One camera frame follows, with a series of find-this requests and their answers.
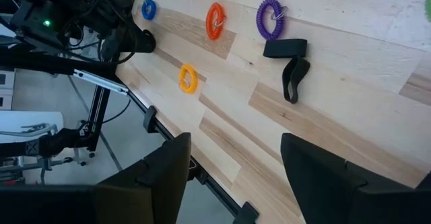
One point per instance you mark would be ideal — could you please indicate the silver aluminium bar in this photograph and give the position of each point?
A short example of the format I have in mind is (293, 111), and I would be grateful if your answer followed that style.
(101, 81)

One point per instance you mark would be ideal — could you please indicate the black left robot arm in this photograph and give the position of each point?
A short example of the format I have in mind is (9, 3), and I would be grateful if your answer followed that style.
(67, 2)

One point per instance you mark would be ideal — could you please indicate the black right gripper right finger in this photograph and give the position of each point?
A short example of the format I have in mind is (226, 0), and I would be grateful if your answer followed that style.
(323, 190)

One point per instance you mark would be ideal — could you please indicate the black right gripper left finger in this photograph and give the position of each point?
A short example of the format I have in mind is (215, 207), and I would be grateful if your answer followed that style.
(161, 183)

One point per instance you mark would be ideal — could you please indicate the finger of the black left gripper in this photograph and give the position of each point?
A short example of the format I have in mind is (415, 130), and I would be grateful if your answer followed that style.
(144, 41)

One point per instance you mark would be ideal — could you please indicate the purple coil wristband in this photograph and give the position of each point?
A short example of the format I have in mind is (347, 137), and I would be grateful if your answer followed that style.
(260, 19)

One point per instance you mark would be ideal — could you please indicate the blue coil wristband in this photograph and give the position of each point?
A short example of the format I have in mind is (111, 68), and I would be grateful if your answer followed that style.
(144, 10)

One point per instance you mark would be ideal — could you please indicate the orange coil wristband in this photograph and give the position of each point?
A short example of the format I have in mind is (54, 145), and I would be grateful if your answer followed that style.
(209, 22)

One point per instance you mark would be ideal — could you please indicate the green coil wristband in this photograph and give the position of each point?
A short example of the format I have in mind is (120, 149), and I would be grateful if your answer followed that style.
(428, 7)

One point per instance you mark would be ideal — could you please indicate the black table edge bracket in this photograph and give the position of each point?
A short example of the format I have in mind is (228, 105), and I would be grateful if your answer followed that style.
(247, 215)
(150, 119)

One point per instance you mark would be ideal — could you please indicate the black aluminium table frame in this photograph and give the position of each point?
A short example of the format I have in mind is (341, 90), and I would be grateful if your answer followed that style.
(101, 116)

